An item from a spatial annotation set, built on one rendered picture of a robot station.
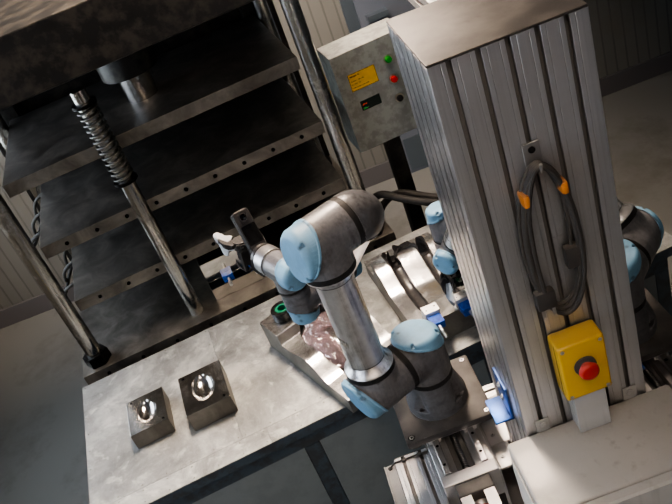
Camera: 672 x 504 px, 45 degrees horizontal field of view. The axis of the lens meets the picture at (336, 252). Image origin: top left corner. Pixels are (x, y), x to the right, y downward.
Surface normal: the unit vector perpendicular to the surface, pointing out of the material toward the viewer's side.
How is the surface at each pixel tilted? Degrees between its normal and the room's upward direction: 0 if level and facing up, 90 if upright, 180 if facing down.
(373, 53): 90
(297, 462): 90
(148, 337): 0
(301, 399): 0
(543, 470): 0
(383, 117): 90
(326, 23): 90
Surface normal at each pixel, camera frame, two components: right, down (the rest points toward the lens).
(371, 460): 0.30, 0.46
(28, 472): -0.31, -0.78
